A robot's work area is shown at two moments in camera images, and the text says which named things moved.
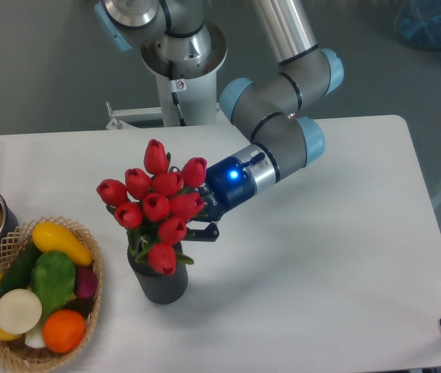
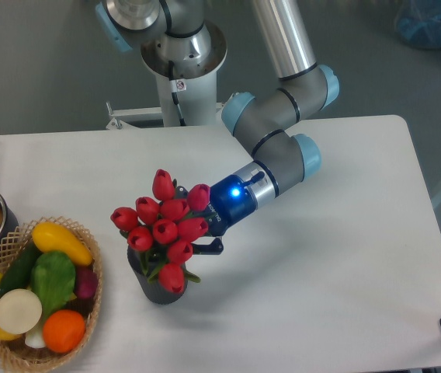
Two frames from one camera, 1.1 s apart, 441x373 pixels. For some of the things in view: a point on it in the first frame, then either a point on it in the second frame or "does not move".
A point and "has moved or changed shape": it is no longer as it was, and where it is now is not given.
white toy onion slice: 18,311 does not move
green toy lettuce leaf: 53,280 does not move
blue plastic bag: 435,24 does not move
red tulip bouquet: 154,204 has moved or changed shape
